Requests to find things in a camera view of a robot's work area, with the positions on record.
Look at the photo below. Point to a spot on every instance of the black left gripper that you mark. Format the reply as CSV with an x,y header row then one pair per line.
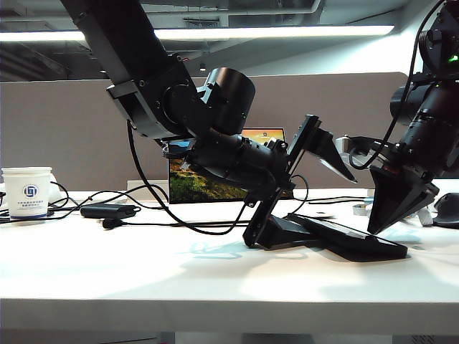
x,y
233,157

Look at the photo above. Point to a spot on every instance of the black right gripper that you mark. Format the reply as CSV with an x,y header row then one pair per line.
x,y
419,157

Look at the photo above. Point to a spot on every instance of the black smartphone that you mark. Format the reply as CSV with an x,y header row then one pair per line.
x,y
344,243

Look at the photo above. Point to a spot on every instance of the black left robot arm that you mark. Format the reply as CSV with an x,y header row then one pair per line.
x,y
118,36

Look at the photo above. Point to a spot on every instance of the white desk socket box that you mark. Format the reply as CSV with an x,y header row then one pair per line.
x,y
133,184

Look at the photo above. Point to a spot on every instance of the grey fabric desk divider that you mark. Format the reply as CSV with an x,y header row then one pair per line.
x,y
54,125

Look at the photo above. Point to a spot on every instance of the black computer mouse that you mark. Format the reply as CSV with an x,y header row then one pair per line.
x,y
448,213

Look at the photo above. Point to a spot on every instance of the white laptop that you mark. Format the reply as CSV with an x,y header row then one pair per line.
x,y
201,186

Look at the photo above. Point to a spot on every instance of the small ceiling spotlight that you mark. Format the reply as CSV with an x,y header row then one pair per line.
x,y
203,67

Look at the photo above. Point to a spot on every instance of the long ceiling light strip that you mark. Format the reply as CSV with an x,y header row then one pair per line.
x,y
287,32

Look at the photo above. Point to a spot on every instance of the black power adapter brick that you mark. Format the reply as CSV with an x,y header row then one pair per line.
x,y
107,211

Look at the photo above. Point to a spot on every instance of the white paper cup blue logo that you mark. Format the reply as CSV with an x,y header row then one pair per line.
x,y
28,193

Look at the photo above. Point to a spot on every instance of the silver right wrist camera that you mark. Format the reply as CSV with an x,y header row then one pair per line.
x,y
346,143

